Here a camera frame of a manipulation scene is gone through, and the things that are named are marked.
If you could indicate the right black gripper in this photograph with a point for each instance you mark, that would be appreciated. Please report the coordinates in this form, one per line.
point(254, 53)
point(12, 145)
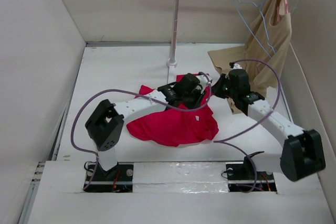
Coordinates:
point(216, 88)

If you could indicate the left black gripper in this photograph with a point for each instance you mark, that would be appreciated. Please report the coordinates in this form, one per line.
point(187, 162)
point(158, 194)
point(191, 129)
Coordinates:
point(197, 91)

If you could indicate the red t-shirt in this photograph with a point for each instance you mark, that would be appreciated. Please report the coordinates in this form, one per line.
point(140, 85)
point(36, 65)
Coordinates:
point(173, 128)

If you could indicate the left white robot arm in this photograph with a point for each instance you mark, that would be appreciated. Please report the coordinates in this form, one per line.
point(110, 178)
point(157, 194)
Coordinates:
point(105, 124)

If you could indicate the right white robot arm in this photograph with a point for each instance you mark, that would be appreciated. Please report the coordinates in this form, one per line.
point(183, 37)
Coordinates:
point(302, 151)

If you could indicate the pink hanger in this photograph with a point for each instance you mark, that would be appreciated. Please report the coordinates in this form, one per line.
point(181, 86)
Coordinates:
point(282, 9)

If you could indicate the beige tank top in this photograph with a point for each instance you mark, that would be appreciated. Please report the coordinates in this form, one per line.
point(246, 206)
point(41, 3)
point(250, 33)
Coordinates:
point(268, 43)

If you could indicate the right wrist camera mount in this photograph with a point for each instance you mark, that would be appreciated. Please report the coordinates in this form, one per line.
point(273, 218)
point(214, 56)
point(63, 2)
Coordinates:
point(235, 66)

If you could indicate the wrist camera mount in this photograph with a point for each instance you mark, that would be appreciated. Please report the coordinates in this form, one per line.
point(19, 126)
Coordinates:
point(235, 66)
point(204, 80)

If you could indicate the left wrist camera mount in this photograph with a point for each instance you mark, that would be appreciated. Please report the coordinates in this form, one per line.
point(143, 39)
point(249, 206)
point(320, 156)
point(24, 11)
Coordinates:
point(204, 80)

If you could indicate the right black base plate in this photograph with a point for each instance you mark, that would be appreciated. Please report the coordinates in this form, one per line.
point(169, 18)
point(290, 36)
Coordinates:
point(240, 180)

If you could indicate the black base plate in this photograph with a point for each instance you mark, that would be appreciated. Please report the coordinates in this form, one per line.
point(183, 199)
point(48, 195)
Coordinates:
point(119, 180)
point(240, 180)

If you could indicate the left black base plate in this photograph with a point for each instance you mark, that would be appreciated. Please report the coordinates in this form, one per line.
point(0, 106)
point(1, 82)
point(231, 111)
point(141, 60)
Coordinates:
point(119, 180)

